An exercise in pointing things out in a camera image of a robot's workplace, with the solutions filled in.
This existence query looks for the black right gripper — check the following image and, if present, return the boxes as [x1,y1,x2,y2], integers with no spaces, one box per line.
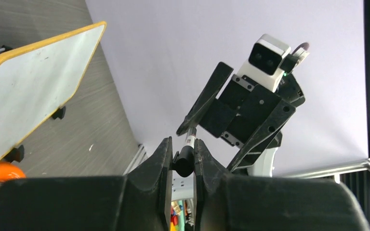
[176,62,305,172]

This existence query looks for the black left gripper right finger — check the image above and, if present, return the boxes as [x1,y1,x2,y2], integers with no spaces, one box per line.
[195,139,370,231]

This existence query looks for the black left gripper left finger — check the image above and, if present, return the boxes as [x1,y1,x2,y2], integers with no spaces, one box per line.
[0,137,172,231]

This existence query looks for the black marker cap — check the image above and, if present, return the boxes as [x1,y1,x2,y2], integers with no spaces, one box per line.
[172,145,194,178]

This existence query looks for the yellow framed whiteboard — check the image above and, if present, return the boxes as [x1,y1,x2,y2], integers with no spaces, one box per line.
[0,21,106,160]

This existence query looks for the white black marker pen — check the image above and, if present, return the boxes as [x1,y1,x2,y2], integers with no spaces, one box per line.
[185,127,197,149]

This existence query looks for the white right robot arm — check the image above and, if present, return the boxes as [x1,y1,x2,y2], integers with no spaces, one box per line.
[176,62,305,177]

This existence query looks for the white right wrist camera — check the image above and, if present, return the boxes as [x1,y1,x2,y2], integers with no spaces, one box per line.
[237,34,291,92]

